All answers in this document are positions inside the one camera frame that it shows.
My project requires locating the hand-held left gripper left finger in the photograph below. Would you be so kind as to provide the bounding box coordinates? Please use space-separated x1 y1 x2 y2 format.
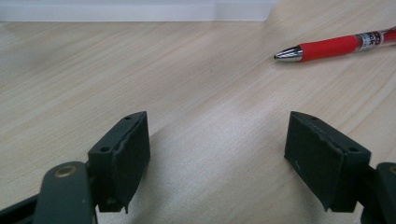
88 110 151 215

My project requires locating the red pen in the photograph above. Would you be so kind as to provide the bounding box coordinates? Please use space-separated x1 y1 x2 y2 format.
274 26 396 63

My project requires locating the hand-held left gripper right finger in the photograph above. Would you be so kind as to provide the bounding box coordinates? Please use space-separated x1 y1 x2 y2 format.
284 110 372 213

